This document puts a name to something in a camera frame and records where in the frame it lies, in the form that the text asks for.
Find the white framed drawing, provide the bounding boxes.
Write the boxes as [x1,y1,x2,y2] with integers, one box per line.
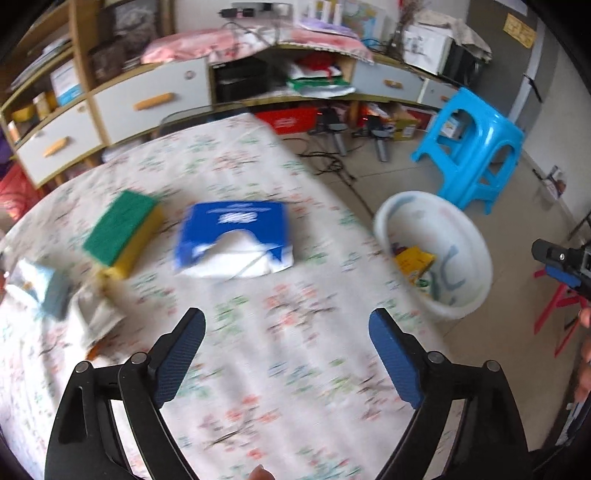
[402,23,451,75]

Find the black appliance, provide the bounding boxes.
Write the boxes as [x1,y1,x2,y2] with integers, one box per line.
[443,39,485,88]

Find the dried branches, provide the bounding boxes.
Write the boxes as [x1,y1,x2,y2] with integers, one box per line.
[392,0,419,47]

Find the pink floral cloth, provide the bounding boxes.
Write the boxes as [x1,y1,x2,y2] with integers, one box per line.
[141,25,375,65]

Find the white plastic bin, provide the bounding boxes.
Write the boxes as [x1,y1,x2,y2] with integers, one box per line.
[374,191,494,321]

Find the crumpled white paper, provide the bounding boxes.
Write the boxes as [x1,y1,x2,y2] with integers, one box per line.
[74,281,125,352]

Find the black grey tool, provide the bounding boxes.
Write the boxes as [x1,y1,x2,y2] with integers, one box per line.
[353,116,394,162]
[308,109,348,156]

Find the green and yellow sponge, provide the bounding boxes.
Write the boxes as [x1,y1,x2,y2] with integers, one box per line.
[82,190,164,280]

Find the red box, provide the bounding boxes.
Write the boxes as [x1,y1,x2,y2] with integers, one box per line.
[256,108,319,134]

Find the map poster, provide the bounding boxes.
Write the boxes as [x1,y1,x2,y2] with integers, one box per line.
[342,0,386,42]

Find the white upturned stool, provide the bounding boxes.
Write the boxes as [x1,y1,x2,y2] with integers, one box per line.
[307,0,345,26]

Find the yellow snack packet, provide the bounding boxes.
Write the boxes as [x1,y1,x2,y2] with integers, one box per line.
[396,246,437,283]

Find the wooden cabinet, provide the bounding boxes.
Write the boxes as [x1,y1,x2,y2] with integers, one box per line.
[0,0,462,190]

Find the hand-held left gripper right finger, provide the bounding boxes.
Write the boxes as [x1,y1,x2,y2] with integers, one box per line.
[368,308,532,480]

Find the blue and white shelf box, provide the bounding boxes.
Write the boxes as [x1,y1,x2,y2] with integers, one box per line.
[50,62,86,107]

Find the black printer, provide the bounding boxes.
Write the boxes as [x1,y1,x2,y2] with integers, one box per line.
[210,58,271,103]

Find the red folding stool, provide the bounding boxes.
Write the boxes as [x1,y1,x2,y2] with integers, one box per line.
[533,268,587,356]

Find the white bottle with green label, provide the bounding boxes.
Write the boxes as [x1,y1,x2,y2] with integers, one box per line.
[416,270,446,298]

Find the floral tablecloth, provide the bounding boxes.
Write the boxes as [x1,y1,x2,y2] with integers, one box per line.
[0,113,451,480]

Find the blue plastic stool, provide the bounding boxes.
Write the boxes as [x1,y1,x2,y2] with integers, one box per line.
[411,87,526,215]

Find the red plastic bag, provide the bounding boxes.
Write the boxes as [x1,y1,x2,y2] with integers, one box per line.
[0,164,40,222]

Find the blue tissue packet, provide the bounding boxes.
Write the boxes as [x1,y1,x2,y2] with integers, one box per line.
[173,200,296,279]

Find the green and red paper stack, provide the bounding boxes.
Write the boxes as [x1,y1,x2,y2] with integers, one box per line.
[286,53,356,99]

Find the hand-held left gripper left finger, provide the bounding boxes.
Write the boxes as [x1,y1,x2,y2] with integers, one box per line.
[45,308,206,480]

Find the beige cloth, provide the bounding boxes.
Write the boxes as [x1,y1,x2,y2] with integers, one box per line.
[413,10,492,51]

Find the cardboard box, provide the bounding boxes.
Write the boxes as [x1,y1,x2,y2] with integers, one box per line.
[392,106,428,141]

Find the person's right hand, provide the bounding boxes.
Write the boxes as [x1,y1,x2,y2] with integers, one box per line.
[575,307,591,402]

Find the white drawer with orange handle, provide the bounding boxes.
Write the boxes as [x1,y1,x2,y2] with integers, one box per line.
[16,99,100,185]
[353,60,426,104]
[90,58,213,141]
[420,79,458,109]

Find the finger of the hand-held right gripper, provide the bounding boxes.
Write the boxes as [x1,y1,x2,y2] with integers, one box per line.
[531,237,583,267]
[544,264,583,292]

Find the yellow wall sign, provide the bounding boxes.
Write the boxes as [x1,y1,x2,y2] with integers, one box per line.
[505,13,536,47]

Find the black floor cables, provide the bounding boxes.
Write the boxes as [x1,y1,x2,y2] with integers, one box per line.
[300,150,375,213]

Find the blue and white carton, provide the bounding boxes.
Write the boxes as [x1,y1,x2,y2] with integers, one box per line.
[7,258,72,320]

